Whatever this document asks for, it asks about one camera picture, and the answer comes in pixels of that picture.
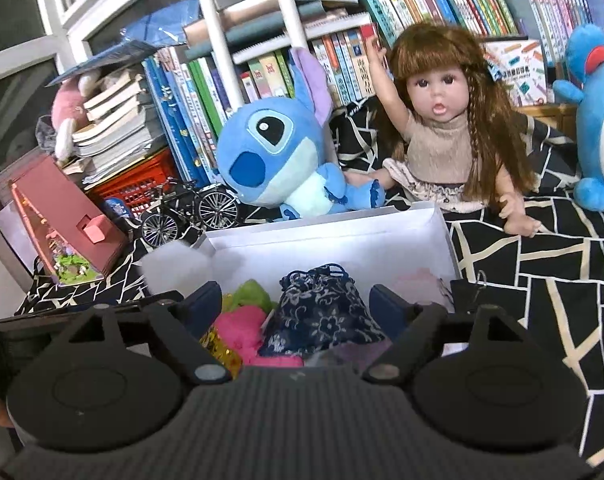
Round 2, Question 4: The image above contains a pink white plush toy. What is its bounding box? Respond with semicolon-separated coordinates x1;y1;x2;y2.
51;67;103;163

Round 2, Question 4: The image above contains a blue round badge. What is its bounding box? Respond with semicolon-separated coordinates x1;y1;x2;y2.
103;196;130;218

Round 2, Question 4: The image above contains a brown-haired baby doll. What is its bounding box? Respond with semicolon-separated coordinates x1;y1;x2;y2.
344;22;542;238

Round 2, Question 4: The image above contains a blue alien plush toy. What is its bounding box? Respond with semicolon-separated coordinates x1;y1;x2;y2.
216;47;387;220

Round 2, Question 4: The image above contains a grey cloth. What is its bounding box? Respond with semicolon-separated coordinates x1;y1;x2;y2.
34;114;58;156

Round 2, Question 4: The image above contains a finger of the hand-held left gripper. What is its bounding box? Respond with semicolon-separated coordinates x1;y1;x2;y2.
52;291;183;313

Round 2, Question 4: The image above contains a row of upright books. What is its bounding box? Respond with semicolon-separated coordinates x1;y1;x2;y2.
142;0;604;186

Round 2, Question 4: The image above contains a round blue mouse plush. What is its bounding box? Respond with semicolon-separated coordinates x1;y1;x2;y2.
553;23;604;212

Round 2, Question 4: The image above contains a white foam block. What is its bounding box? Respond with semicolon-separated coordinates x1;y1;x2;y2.
141;242;223;297

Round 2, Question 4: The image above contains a stack of flat books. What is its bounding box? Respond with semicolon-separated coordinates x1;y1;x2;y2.
57;67;167;186

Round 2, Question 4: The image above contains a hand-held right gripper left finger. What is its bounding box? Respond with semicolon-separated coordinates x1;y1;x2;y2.
57;280;233;386

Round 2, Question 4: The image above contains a pink fabric bow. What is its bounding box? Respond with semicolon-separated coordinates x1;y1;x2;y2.
214;307;305;368

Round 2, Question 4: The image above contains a gold sequin bow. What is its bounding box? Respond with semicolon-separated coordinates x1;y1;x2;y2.
199;325;245;378

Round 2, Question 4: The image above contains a dark teal book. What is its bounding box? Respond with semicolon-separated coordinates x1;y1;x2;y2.
184;2;327;58

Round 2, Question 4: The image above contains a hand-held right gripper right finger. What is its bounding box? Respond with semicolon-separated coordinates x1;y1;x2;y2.
363;284;530;385

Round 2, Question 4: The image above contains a navy floral drawstring pouch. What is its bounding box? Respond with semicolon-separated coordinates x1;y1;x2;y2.
259;263;387;358

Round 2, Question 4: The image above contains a pink toy house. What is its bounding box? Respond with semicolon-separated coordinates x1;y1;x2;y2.
0;152;128;286

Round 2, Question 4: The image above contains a black white patterned blanket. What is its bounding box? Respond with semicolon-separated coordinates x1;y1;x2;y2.
14;97;604;466

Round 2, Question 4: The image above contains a black miniature bicycle model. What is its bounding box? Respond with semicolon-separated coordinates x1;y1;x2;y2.
139;178;241;249

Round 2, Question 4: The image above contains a white ladder frame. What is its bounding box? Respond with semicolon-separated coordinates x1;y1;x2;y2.
189;0;307;111

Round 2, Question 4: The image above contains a blue plastic folder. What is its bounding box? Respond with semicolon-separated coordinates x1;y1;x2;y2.
47;0;203;88

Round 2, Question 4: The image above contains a white window frame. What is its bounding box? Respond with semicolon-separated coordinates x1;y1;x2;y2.
0;0;203;91

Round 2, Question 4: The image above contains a purple plush toy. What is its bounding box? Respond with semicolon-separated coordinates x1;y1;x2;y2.
304;345;393;368

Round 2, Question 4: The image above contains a pale pink fluffy towel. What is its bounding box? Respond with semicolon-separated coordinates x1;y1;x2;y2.
394;267;455;311

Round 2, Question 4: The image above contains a red plastic basket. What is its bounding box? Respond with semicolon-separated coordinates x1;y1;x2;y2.
84;147;183;216

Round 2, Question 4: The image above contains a white printed box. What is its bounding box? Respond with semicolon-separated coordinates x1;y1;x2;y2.
484;39;550;108

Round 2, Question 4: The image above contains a white cardboard box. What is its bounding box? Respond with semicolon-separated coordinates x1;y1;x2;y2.
189;201;463;311

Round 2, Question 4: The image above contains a green scrunchie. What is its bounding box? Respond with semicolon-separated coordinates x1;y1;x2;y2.
222;280;277;313

